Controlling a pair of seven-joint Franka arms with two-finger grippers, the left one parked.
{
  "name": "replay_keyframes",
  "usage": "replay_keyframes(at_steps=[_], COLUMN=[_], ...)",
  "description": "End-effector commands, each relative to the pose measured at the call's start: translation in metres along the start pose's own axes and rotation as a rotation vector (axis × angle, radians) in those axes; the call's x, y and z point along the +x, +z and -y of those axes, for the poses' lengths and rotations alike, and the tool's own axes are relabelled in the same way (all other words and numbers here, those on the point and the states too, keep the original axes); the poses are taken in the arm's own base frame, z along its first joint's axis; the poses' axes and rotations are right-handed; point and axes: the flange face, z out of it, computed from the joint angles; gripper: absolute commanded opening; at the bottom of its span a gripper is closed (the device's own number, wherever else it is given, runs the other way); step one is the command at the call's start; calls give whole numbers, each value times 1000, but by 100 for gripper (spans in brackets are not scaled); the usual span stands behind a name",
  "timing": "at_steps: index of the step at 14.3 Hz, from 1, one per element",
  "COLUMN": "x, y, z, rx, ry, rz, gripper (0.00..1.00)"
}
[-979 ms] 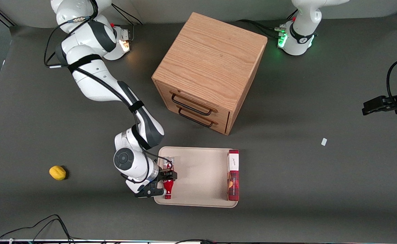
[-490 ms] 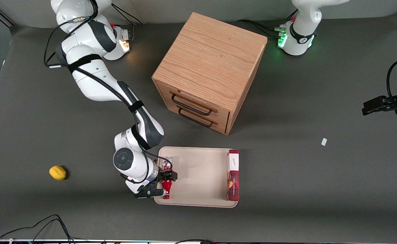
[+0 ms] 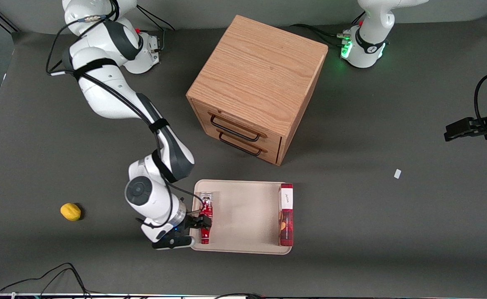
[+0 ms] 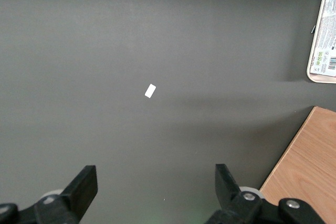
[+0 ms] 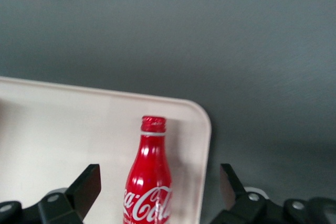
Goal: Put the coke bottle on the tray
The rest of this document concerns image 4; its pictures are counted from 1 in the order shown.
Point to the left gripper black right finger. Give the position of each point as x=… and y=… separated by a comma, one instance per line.
x=228, y=192

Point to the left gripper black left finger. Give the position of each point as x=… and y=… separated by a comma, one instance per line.
x=78, y=190

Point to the beige plastic tray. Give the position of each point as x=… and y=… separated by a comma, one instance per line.
x=319, y=79

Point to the wooden two-drawer cabinet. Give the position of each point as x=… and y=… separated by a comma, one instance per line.
x=309, y=169

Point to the small white tape marker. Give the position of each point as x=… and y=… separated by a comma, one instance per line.
x=150, y=90

